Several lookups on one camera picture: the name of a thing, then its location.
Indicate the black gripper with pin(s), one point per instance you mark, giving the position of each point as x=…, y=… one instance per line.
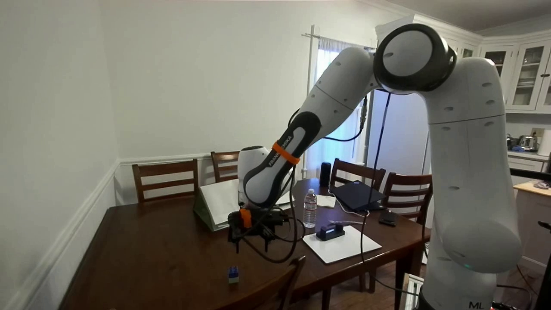
x=266, y=222

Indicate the blue lego block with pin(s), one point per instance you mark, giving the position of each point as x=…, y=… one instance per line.
x=233, y=271

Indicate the green lego block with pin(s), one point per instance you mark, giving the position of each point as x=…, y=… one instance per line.
x=235, y=282

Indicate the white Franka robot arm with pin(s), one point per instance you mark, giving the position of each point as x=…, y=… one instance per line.
x=471, y=173

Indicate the clear plastic water bottle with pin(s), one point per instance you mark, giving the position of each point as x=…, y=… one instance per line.
x=311, y=213

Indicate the green binder with white pages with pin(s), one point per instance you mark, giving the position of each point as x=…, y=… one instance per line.
x=218, y=204

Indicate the dark wooden curved-back chair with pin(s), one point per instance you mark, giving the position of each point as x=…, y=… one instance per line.
x=290, y=282

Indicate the black stapler-like holder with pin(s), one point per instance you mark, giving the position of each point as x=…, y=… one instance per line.
x=331, y=232

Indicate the white paper napkin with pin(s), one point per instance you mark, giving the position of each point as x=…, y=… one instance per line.
x=326, y=203

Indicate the dark wooden slat-back chair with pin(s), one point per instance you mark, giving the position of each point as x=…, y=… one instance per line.
x=225, y=156
x=409, y=182
x=359, y=172
x=166, y=170

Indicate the black cylindrical speaker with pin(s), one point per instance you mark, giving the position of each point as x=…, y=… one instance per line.
x=326, y=175

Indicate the white rectangular board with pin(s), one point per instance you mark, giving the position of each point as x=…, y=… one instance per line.
x=350, y=251

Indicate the black bag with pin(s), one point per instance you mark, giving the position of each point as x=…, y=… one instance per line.
x=359, y=197

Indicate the small black device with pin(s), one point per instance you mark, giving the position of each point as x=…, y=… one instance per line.
x=386, y=220

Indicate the glass door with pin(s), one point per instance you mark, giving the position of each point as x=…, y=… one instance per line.
x=402, y=132

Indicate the white island with wooden top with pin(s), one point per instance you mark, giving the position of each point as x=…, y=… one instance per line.
x=534, y=230

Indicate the kettle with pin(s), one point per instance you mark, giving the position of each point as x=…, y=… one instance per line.
x=528, y=144

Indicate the white frame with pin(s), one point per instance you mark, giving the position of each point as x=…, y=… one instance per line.
x=412, y=294

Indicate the white kitchen wall cabinets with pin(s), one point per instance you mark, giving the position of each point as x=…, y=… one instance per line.
x=531, y=75

